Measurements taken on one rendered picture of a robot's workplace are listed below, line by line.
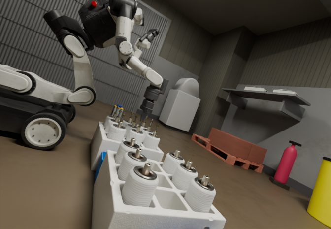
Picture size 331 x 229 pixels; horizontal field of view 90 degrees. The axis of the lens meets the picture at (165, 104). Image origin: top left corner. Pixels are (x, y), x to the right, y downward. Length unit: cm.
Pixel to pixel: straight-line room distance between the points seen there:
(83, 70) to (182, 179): 94
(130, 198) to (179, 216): 15
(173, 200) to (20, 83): 106
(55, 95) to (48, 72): 293
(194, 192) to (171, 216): 13
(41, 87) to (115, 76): 295
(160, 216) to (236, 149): 227
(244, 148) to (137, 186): 244
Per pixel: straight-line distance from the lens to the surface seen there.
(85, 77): 127
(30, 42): 432
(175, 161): 82
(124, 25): 110
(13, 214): 75
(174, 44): 471
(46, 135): 112
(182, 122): 394
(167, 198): 70
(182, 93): 384
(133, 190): 53
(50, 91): 130
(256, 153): 307
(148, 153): 105
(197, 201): 66
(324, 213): 222
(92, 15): 129
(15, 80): 129
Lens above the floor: 47
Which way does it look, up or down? level
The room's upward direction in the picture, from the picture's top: 21 degrees clockwise
